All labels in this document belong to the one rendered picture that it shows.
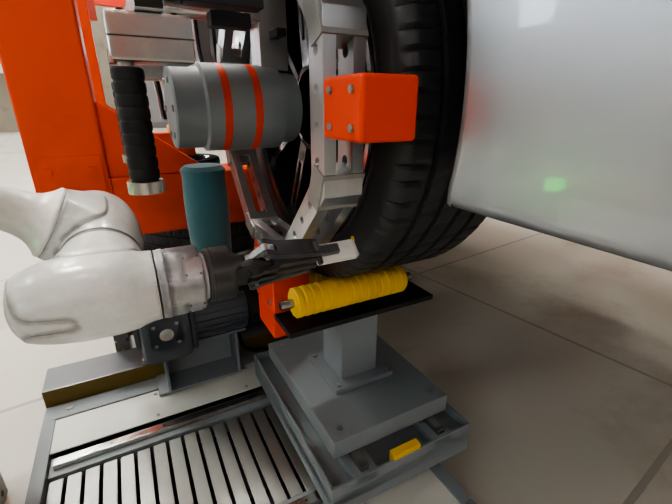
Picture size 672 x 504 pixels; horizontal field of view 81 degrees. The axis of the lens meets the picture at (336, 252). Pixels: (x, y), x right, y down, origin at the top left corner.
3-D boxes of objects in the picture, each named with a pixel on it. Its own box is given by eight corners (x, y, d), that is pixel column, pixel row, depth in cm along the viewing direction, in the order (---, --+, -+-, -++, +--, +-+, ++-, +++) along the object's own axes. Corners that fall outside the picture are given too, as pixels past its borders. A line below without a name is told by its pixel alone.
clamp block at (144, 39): (197, 63, 47) (191, 12, 45) (110, 59, 43) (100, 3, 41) (190, 67, 51) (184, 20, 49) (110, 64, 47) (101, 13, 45)
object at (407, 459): (466, 452, 93) (471, 419, 90) (332, 523, 77) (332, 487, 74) (357, 345, 134) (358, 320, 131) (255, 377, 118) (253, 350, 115)
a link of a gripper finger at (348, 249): (313, 247, 61) (314, 244, 60) (351, 240, 64) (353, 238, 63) (319, 264, 60) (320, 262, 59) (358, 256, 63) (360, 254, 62)
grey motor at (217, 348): (298, 371, 121) (293, 267, 109) (150, 419, 103) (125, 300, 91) (277, 342, 136) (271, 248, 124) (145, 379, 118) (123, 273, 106)
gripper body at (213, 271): (207, 311, 55) (270, 297, 59) (212, 289, 48) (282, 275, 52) (196, 264, 58) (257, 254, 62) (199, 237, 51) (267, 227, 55)
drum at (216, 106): (306, 150, 70) (304, 62, 65) (180, 157, 60) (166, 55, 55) (278, 143, 81) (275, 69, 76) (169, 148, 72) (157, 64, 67)
